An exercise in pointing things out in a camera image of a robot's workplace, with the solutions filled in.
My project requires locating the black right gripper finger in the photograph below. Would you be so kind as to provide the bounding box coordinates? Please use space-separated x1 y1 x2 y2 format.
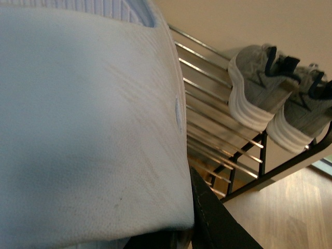
190 167 262 249

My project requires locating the grey sneaker white sole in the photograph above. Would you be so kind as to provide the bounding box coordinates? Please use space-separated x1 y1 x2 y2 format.
266 63 331 154
228 45 300 132

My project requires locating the light blue slipper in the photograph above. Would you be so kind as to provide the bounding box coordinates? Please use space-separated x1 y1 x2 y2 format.
1 1 194 248

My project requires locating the black metal shoe rack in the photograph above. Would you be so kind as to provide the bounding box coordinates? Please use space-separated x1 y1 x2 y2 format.
170 26 331 202

